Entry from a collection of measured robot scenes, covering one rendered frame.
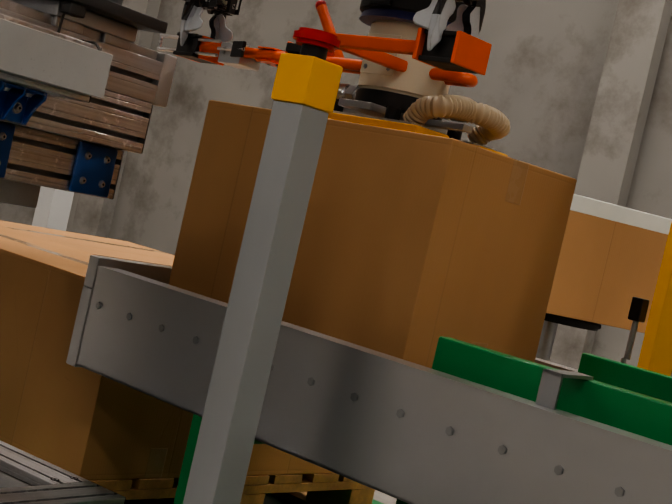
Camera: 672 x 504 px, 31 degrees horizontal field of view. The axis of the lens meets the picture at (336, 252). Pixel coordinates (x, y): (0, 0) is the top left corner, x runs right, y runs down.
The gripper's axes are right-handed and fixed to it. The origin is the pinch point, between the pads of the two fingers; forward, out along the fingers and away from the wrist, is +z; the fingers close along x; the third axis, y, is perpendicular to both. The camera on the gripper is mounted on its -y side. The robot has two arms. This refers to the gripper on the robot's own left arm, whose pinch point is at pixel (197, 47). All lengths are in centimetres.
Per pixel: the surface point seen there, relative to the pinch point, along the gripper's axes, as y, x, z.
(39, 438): 3, -21, 89
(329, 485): 16, 59, 97
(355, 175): 71, -20, 22
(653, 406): 136, -23, 45
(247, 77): -494, 472, -56
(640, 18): -180, 495, -128
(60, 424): 8, -21, 84
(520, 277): 90, 9, 33
